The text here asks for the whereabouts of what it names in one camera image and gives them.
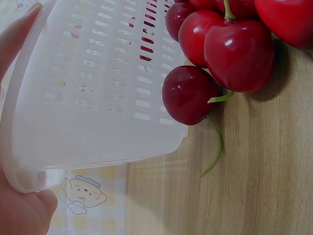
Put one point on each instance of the white perforated plastic basket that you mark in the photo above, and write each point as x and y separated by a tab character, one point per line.
97	110

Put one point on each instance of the pile of red cherries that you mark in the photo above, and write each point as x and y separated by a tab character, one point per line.
238	56

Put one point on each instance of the person's left thumb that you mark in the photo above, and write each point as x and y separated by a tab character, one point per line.
17	36

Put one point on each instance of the person's left fingers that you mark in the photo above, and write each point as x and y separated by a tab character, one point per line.
27	213

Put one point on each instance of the person's left hand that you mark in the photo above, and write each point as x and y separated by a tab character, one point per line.
17	215

